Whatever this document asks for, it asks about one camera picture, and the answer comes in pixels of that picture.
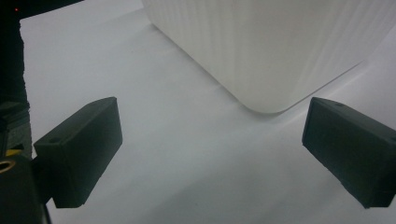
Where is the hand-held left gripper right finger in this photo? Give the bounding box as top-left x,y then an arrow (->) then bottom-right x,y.
301,96 -> 396,209

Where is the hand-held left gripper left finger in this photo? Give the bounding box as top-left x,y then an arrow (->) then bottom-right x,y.
33,96 -> 123,209

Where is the white ribbed plastic container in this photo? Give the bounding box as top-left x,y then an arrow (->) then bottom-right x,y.
141,0 -> 396,114

